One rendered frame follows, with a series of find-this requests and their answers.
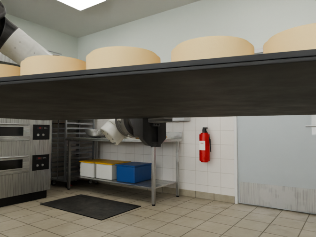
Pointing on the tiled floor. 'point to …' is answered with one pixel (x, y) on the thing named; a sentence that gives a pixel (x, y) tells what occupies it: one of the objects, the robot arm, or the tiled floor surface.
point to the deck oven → (24, 157)
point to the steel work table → (153, 183)
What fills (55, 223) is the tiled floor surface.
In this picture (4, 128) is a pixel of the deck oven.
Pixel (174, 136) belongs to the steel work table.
